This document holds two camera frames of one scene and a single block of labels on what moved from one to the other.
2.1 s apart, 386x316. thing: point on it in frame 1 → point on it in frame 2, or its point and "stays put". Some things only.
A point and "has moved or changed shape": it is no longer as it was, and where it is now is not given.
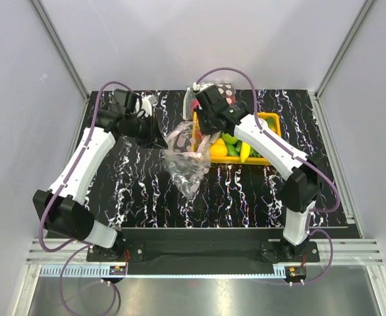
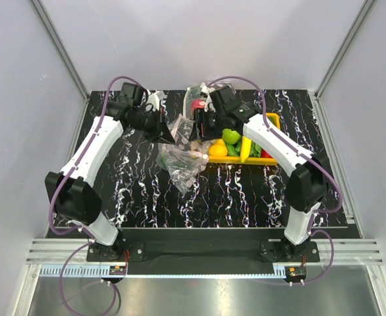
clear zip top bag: (187, 157) has moved or changed shape
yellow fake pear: (219, 149) stays put
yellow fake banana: (244, 151) stays put
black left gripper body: (146, 131) → (151, 123)
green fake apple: (229, 139) stays put
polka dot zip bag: (190, 103) stays put
